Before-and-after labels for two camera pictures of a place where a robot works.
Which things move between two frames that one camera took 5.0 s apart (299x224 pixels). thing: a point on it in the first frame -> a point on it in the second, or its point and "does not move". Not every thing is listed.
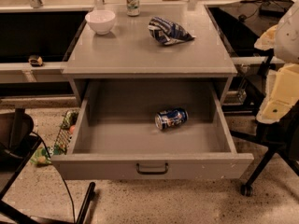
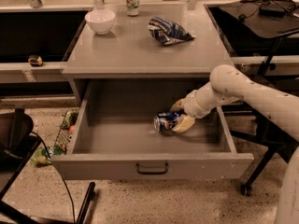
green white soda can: (133, 1) does not move
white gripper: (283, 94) -> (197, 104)
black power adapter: (272, 9) does not move
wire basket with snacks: (63, 140) does not move
